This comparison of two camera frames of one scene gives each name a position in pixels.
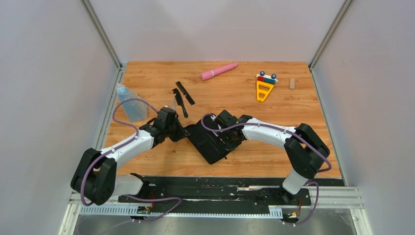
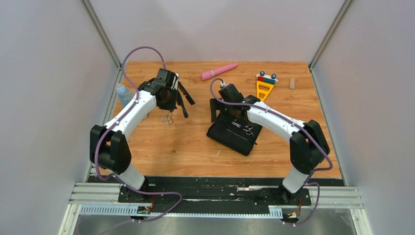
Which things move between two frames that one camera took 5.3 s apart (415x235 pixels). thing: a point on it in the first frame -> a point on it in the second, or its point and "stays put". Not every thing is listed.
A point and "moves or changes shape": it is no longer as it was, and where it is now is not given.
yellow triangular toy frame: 265,92 stays put
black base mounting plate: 215,195 stays put
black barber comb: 185,92 stays put
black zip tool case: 208,143 moves or changes shape
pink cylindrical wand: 209,74 stays put
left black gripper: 182,133 -> 172,105
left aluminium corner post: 102,34 stays put
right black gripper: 229,146 -> 218,105
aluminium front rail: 338,197 stays put
